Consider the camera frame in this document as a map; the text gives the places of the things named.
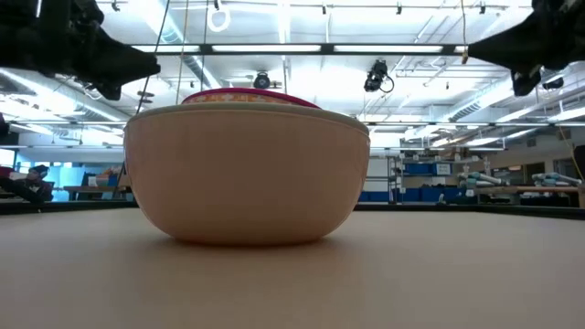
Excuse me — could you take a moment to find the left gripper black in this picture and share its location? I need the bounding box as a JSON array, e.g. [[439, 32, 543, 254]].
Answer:
[[40, 0, 162, 101]]

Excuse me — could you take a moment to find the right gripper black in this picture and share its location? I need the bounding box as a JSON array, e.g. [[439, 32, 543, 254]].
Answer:
[[467, 0, 585, 98]]

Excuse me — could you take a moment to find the red bowl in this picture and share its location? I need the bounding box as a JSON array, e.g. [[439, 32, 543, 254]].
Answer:
[[181, 87, 322, 110]]

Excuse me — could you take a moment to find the white bowl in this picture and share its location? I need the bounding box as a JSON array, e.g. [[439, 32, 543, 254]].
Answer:
[[126, 101, 370, 136]]

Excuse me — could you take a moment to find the metal shelf rack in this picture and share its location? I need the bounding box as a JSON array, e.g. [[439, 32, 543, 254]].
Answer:
[[387, 153, 459, 205]]

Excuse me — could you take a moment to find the round black ceiling device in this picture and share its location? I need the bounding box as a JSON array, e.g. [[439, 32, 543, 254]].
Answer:
[[252, 70, 272, 90]]

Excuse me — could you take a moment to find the person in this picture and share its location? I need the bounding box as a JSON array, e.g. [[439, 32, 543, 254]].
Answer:
[[0, 164, 56, 207]]

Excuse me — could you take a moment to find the large peach bowl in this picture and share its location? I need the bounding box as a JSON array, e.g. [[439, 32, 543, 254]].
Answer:
[[122, 102, 371, 247]]

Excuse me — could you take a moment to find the long thin black cable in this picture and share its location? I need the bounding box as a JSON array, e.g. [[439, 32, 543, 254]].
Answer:
[[135, 0, 172, 116]]

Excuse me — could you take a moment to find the white hanging ring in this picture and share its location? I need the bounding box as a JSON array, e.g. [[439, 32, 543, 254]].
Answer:
[[206, 1, 232, 34]]

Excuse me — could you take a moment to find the black overhead camera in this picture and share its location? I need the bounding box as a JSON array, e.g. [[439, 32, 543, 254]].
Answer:
[[363, 58, 396, 94]]

